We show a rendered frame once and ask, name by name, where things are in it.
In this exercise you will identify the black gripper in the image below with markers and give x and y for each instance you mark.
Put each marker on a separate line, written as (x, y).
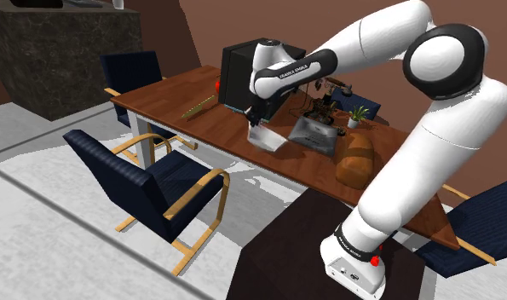
(258, 109)

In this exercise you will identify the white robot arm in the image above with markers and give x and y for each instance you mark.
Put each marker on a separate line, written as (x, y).
(423, 166)

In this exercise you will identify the white grey flat object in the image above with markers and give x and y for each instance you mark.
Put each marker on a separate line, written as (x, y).
(266, 139)

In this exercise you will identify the large black box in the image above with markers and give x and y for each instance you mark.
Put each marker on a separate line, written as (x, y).
(235, 77)

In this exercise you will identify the small red ball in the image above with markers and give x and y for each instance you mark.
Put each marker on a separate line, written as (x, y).
(217, 86)

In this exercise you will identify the yellow green knife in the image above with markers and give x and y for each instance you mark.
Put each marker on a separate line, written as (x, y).
(198, 107)

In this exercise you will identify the grey open laptop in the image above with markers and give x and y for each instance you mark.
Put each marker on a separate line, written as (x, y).
(314, 136)

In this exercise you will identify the dark metal figure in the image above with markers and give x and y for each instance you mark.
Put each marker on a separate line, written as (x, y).
(321, 110)

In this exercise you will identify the wooden table with white legs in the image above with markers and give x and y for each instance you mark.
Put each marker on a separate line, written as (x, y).
(174, 97)

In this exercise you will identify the small potted green plant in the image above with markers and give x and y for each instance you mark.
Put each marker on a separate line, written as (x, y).
(356, 116)

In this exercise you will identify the dark blue wooden-armed chair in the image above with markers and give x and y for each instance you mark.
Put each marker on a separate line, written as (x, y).
(116, 176)
(130, 72)
(481, 232)
(361, 104)

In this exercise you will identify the brown bread loaf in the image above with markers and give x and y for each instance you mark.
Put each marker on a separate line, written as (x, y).
(355, 161)

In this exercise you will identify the dark robot stand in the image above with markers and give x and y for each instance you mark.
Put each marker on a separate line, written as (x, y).
(286, 253)

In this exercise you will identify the dark marble counter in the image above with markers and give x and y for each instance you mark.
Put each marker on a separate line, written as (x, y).
(58, 54)

